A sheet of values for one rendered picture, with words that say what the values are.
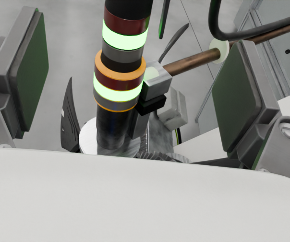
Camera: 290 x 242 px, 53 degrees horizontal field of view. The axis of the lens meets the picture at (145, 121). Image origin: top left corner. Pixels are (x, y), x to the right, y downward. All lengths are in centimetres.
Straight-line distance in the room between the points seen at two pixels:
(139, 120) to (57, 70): 228
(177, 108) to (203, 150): 14
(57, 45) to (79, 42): 21
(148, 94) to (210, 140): 50
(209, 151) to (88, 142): 47
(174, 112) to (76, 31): 229
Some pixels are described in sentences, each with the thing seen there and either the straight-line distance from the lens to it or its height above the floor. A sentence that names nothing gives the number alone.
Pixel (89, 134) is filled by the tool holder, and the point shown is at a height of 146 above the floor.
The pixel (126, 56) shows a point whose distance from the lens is 23.
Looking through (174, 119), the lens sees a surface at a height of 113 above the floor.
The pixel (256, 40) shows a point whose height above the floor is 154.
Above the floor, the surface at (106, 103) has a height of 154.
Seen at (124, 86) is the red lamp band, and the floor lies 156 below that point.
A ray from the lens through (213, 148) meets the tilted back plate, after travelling 75.
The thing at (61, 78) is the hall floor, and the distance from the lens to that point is 250.
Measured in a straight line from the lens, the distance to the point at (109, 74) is 24.
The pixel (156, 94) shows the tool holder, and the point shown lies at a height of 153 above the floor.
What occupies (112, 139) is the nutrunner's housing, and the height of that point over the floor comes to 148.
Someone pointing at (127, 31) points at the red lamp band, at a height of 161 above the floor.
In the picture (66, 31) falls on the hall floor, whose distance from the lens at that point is 299.
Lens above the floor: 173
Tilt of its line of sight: 50 degrees down
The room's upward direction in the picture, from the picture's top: 15 degrees clockwise
